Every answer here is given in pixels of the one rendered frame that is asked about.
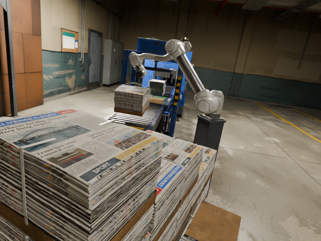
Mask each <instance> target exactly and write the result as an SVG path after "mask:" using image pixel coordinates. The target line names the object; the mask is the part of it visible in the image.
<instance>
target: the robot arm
mask: <svg viewBox="0 0 321 241"><path fill-rule="evenodd" d="M191 47H192V46H191V44H190V42H188V41H186V42H181V41H179V40H176V39H171V40H169V41H168V42H167V43H166V45H165V50H166V52H167V54H166V55H164V56H161V55H153V54H148V53H144V54H140V55H139V54H137V53H135V52H132V53H130V54H129V60H130V62H131V64H132V66H133V67H134V70H135V71H136V73H135V75H136V80H135V82H134V83H133V85H135V86H137V84H138V82H139V78H142V77H145V76H146V74H147V70H146V69H145V67H144V66H143V65H142V62H143V59H145V58H147V59H151V60H155V61H160V62H167V61H170V60H175V61H176V62H177V63H178V65H179V67H180V69H181V70H182V72H183V74H184V76H185V77H186V79H187V81H188V83H189V84H190V86H191V88H192V90H193V91H194V93H195V95H194V100H195V103H196V108H197V109H198V111H199V112H200V113H202V114H200V115H199V116H202V117H204V118H206V119H208V120H210V121H220V120H223V121H224V118H222V117H220V115H221V111H222V107H223V103H224V95H223V93H222V92H221V91H218V90H212V91H209V90H208V89H205V88H204V86H203V85H202V83H201V81H200V79H199V78H198V76H197V74H196V72H195V70H194V69H193V67H192V65H191V63H190V62H189V60H188V58H187V57H186V53H188V52H189V51H190V50H191Z"/></svg>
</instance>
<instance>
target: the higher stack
mask: <svg viewBox="0 0 321 241"><path fill-rule="evenodd" d="M162 145H163V138H162V137H159V136H157V135H154V134H151V133H149V132H146V131H142V130H139V129H136V128H133V127H129V126H127V125H123V124H118V123H115V120H109V121H108V120H106V119H104V118H101V117H99V116H96V115H93V114H90V113H87V112H84V111H80V110H75V109H66V110H57V111H51V112H46V113H40V114H34V115H29V116H23V117H17V118H12V119H7V120H0V202H1V203H2V204H4V205H5V206H7V207H8V208H10V209H11V210H13V211H14V212H16V213H17V214H19V215H20V216H21V217H23V218H24V219H25V224H26V225H28V221H29V222H30V223H31V224H33V225H34V226H36V227H37V228H39V229H40V230H41V231H42V232H43V233H45V234H46V235H47V236H48V237H50V238H51V239H53V240H54V241H111V240H112V239H113V238H114V237H115V235H116V234H117V233H118V232H119V231H120V230H121V229H122V228H123V227H124V226H125V225H126V224H127V223H128V222H129V221H130V219H131V218H132V217H133V216H134V215H135V214H136V213H137V212H138V211H139V210H140V208H141V207H142V206H143V205H144V204H145V203H146V202H147V201H148V200H149V199H150V197H151V196H152V195H153V194H154V193H155V190H156V185H157V182H158V180H157V179H158V178H159V177H158V173H159V172H160V169H161V168H162V166H161V161H162V156H163V155H162V154H161V153H162V149H163V148H162ZM153 206H154V205H152V206H151V207H150V208H149V210H148V211H147V212H146V213H145V214H144V215H143V216H142V218H141V219H140V220H139V221H138V222H137V223H136V224H135V226H134V227H133V228H132V229H131V230H130V231H129V232H128V234H127V235H126V236H125V237H124V238H123V239H122V240H121V241H149V238H150V233H149V228H150V222H151V219H152V214H153V210H154V207H153ZM0 241H35V240H34V239H32V238H31V237H30V236H28V235H27V234H26V233H24V232H23V231H22V230H20V229H19V228H17V227H16V226H15V225H13V224H12V223H11V222H9V221H8V220H7V219H5V218H4V217H3V216H2V215H0Z"/></svg>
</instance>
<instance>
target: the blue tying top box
mask: <svg viewBox="0 0 321 241"><path fill-rule="evenodd" d="M167 42H168V41H161V40H153V39H146V38H138V43H137V51H140V52H147V53H155V54H161V55H166V54H167V52H166V50H165V45H166V43H167Z"/></svg>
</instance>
